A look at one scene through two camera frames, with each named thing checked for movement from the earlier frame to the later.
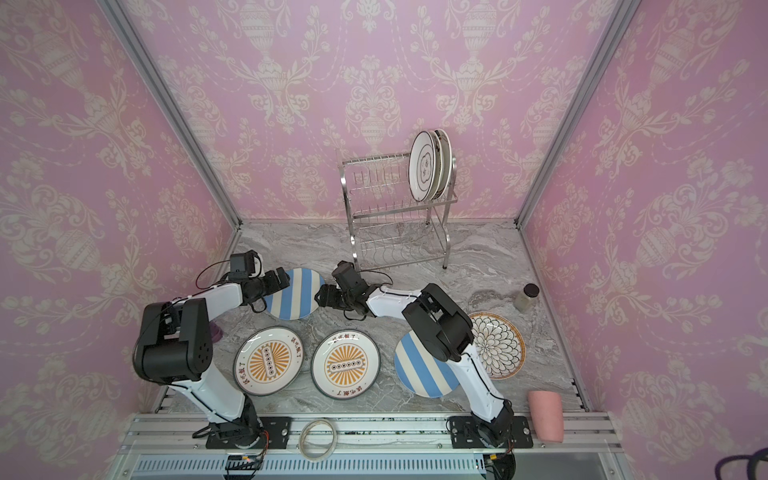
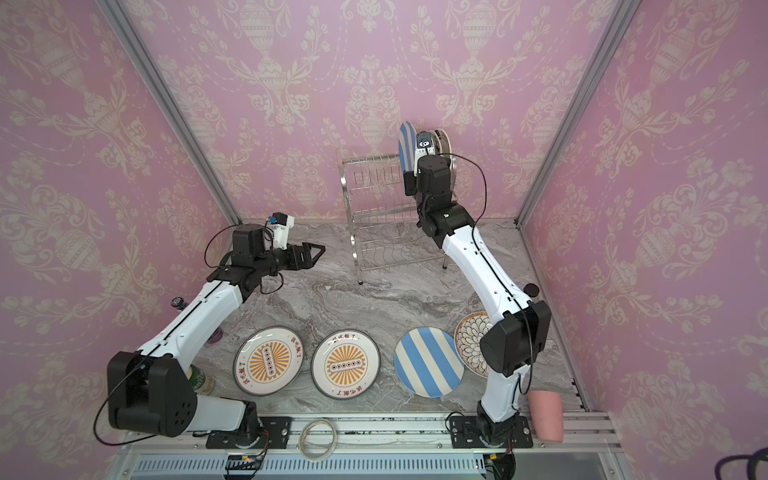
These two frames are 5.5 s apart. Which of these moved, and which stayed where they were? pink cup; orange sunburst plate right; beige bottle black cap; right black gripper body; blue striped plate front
Moved: right black gripper body
Stayed: pink cup; blue striped plate front; orange sunburst plate right; beige bottle black cap
